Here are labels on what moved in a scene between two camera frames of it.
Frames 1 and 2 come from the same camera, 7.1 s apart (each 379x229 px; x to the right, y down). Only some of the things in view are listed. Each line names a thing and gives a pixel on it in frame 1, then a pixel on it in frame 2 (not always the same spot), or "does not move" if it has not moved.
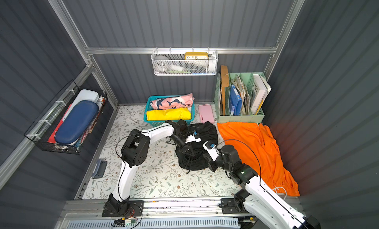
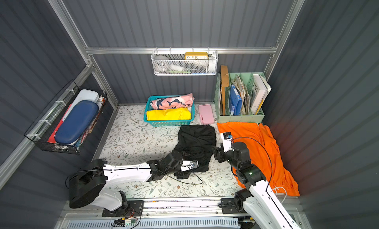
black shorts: (208, 132) does not move
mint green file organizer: (239, 97) does not move
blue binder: (235, 100) does not move
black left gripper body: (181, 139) → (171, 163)
